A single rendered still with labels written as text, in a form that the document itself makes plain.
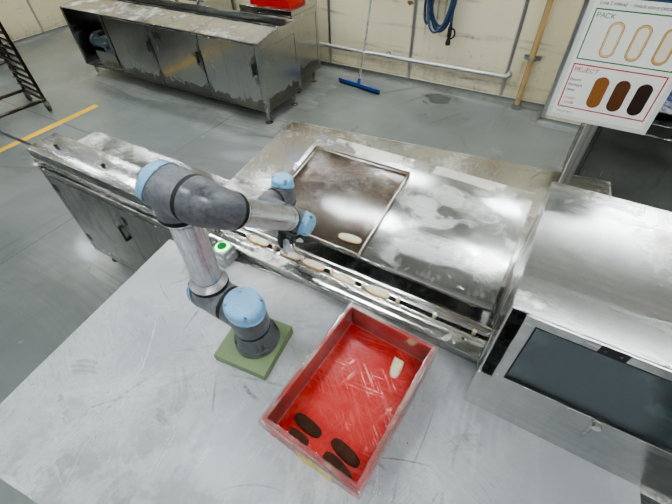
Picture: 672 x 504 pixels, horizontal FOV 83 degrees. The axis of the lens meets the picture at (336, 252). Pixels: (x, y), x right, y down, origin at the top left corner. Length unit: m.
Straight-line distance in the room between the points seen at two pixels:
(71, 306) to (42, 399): 1.50
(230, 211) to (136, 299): 0.86
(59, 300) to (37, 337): 0.28
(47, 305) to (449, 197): 2.58
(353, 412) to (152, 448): 0.59
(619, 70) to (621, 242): 0.69
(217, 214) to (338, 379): 0.68
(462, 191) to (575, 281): 0.84
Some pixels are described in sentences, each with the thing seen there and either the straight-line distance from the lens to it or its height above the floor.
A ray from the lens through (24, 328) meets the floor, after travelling 3.10.
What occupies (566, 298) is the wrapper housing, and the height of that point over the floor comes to 1.30.
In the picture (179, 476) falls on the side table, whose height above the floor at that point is 0.82.
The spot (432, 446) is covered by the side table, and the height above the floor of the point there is 0.82.
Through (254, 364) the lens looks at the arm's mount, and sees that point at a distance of 1.32.
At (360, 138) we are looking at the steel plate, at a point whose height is 0.82.
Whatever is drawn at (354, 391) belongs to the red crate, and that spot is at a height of 0.82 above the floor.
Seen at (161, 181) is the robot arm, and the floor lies 1.50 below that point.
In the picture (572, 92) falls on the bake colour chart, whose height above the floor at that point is 1.37.
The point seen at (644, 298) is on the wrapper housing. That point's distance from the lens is 1.08.
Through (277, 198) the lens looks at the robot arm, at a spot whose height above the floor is 1.21.
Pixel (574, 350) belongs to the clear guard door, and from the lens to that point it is 0.98.
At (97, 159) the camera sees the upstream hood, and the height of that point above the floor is 0.92.
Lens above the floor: 1.99
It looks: 46 degrees down
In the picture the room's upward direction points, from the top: 2 degrees counter-clockwise
